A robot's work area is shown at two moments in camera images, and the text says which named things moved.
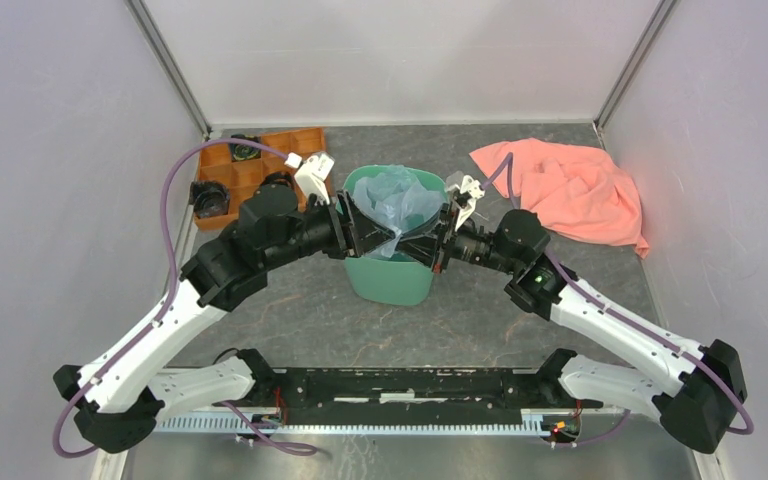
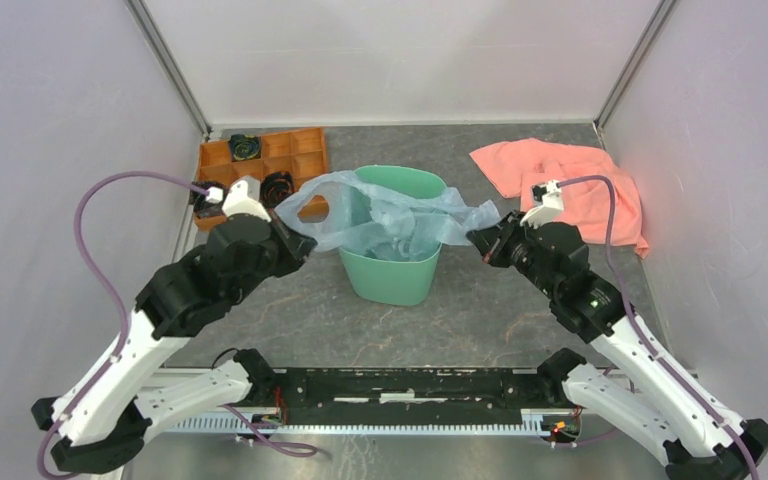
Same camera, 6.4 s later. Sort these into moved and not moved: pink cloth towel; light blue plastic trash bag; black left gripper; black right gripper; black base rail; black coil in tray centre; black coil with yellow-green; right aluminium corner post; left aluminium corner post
Moved: black right gripper; light blue plastic trash bag; black left gripper
Not moved: left aluminium corner post; black base rail; right aluminium corner post; pink cloth towel; black coil with yellow-green; black coil in tray centre
